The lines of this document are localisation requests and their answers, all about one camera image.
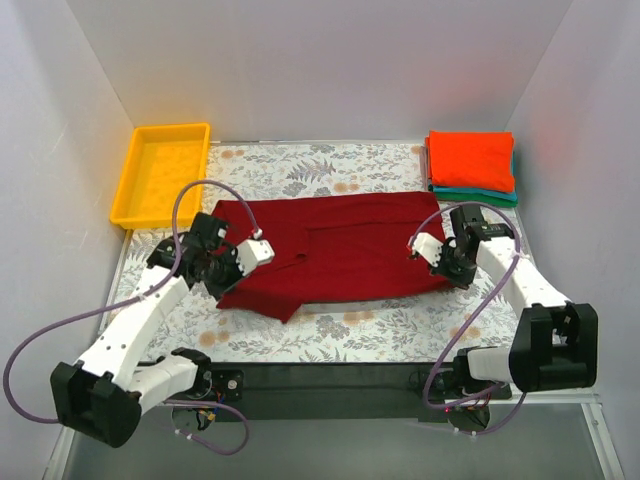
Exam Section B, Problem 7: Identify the floral table mat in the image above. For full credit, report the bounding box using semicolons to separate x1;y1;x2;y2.
98;141;559;364

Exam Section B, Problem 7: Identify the green folded t shirt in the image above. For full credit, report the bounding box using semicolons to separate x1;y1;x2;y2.
433;192;518;208

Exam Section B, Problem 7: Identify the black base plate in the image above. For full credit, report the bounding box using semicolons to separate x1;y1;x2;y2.
202;369;245;403
407;368;492;403

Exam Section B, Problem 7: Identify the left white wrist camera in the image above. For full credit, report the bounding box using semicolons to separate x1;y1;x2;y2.
236;239;275;277

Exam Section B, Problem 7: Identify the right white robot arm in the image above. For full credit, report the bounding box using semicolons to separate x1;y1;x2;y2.
411;203;598;398

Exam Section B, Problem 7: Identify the aluminium rail frame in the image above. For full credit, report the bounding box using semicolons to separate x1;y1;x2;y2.
46;249;626;480

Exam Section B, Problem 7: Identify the yellow plastic tray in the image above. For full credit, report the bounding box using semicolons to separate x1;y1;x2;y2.
109;123;211;230

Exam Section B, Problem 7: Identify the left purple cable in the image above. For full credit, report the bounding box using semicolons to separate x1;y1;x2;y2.
3;179;264;456

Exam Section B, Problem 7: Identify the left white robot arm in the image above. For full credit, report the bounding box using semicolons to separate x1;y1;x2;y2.
50;213;274;447

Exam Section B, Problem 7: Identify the orange folded t shirt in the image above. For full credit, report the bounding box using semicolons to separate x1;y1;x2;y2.
426;131;515;194

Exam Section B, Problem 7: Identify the pink folded t shirt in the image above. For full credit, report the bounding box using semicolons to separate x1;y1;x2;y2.
419;146;432;191

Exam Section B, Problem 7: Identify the dark red t shirt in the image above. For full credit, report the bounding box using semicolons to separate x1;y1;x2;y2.
213;192;451;322

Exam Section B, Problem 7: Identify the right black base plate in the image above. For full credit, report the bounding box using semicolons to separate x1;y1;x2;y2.
407;368;492;403

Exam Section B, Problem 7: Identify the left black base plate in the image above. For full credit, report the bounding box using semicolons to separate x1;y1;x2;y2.
202;369;245;403

